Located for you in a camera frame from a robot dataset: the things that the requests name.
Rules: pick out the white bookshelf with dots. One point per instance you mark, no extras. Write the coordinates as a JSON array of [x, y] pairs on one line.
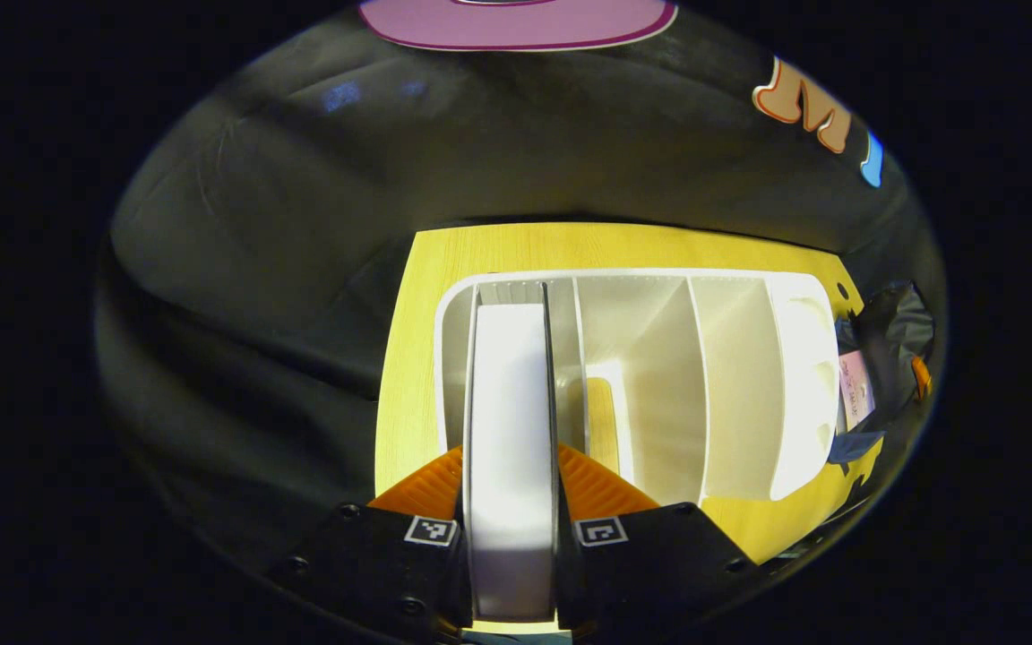
[[731, 376]]

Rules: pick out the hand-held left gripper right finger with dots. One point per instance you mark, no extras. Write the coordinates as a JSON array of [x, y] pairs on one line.
[[641, 564]]

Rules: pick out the black backdrop cloth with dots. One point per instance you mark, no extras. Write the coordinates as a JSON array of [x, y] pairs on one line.
[[301, 269]]

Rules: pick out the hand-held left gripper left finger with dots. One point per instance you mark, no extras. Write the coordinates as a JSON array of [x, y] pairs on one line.
[[373, 564]]

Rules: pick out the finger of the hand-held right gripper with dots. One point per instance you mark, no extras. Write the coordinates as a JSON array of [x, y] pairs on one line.
[[921, 376]]

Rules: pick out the blue schoolbag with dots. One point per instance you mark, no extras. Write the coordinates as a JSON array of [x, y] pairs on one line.
[[892, 331]]

